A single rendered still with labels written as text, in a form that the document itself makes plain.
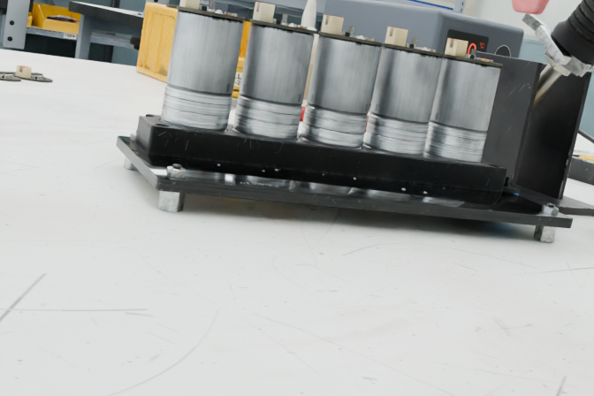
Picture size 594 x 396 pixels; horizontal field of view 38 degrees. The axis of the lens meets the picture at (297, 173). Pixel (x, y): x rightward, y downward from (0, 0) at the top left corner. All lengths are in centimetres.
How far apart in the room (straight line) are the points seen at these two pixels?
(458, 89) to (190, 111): 11
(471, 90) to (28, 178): 17
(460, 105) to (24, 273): 21
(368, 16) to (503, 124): 39
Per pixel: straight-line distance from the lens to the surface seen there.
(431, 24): 73
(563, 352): 21
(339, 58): 32
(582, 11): 40
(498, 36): 78
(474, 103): 35
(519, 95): 41
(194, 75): 31
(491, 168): 36
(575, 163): 56
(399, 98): 34
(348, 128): 33
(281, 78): 31
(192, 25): 31
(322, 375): 17
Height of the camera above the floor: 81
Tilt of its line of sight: 10 degrees down
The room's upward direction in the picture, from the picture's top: 10 degrees clockwise
